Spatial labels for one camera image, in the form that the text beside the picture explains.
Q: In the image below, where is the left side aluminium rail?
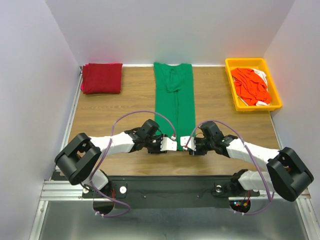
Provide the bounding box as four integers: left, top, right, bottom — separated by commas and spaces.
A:
50, 65, 84, 181

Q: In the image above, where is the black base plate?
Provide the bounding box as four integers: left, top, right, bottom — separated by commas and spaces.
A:
82, 175, 261, 210

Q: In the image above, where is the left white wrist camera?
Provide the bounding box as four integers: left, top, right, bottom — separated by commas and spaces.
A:
160, 136, 178, 152

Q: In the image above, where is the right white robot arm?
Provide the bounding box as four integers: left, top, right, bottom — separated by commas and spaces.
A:
180, 121, 314, 202

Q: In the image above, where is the folded pink t shirt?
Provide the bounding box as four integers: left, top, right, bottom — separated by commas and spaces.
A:
80, 80, 84, 93

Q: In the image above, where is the white t shirt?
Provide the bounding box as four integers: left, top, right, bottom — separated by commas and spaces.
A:
251, 68, 268, 86

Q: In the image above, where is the folded red t shirt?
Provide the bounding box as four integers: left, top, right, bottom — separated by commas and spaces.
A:
82, 63, 123, 95

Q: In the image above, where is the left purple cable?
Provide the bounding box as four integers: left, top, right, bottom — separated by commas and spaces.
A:
89, 110, 178, 218

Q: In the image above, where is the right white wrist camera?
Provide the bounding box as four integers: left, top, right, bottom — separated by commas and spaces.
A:
180, 136, 196, 151

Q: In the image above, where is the green t shirt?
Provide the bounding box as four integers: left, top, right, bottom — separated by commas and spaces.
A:
153, 62, 196, 151

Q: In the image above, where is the orange t shirt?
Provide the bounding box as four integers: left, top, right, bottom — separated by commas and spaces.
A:
231, 67, 272, 107

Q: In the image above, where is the yellow plastic bin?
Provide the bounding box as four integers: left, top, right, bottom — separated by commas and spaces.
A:
225, 57, 282, 112

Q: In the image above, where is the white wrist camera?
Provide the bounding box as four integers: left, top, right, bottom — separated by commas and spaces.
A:
180, 136, 196, 151
160, 136, 178, 152

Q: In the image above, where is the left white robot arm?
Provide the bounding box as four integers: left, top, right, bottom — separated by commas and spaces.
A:
54, 119, 170, 191

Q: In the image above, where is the aluminium frame rail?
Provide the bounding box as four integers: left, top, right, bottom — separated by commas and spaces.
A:
39, 177, 312, 201

